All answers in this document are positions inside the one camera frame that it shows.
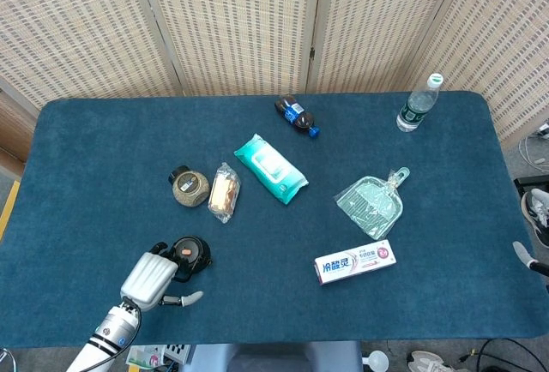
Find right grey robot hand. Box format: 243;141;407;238
512;241;549;279

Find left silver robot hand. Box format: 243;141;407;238
119;241;205;313

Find black round container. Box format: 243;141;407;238
170;236;214;283

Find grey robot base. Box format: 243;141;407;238
226;340;362;372

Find grey black sneaker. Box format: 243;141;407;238
520;188;549;249

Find black metal bar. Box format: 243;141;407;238
513;176;549;188

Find green white package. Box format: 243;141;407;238
125;345;167;369

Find checkerboard calibration card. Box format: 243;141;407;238
164;342;192;365

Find glass jar with black lid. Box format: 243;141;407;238
167;165;211;208

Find packaged sliced bread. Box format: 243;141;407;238
207;162;242;225

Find blue felt table cover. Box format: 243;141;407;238
0;90;549;350

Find white sneaker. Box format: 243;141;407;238
406;349;456;372

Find yellow floor strip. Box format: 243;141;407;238
0;180;21;243

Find teal wet wipes pack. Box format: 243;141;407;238
233;133;310;206

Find green dustpan set in plastic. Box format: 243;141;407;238
335;166;411;241

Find white pink toothpaste box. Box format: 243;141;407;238
314;239;397;286

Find white round plastic scoop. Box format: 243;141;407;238
361;351;389;372

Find clear water bottle green label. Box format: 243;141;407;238
395;73;443;134

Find small cola bottle blue cap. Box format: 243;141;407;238
274;95;323;140

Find woven folding screen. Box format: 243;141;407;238
0;0;549;150

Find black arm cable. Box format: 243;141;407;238
100;301;142;367

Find black floor cable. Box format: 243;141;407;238
458;337;549;372

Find white floor cables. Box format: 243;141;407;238
517;121;549;170

